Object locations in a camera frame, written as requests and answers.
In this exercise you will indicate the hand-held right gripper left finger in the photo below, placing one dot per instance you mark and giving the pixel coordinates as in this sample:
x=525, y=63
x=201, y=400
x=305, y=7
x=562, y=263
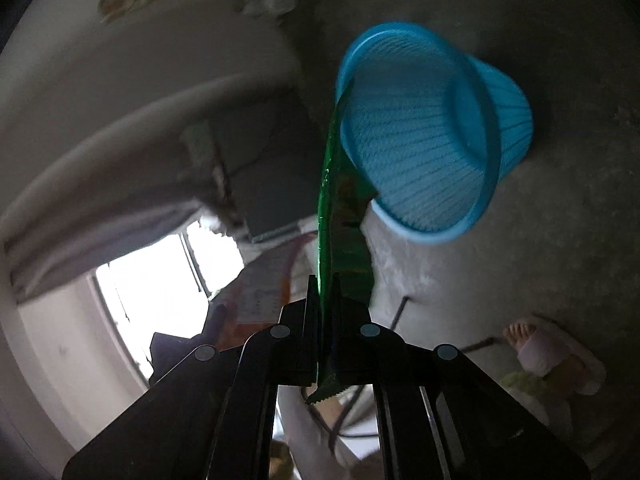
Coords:
x=299, y=346

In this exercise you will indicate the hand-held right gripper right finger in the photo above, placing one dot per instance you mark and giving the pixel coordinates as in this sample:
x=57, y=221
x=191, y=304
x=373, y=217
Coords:
x=351, y=351

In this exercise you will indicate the green snack wrapper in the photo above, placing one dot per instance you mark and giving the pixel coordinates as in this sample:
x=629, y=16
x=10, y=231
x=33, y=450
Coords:
x=341, y=240

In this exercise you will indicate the blue mesh wastebasket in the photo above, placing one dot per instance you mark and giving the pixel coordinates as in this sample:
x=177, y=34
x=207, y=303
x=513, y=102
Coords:
x=425, y=135

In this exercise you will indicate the floral tablecloth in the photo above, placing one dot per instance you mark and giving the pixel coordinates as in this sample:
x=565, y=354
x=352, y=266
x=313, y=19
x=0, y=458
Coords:
x=260, y=300

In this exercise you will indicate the person's foot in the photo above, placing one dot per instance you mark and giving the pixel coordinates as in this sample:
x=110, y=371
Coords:
x=520, y=334

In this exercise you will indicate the dark box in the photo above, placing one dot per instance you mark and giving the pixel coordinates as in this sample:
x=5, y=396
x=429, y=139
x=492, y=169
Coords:
x=270, y=170

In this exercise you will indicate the grey curtain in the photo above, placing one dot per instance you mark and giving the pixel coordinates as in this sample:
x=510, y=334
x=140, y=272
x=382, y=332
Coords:
x=125, y=125

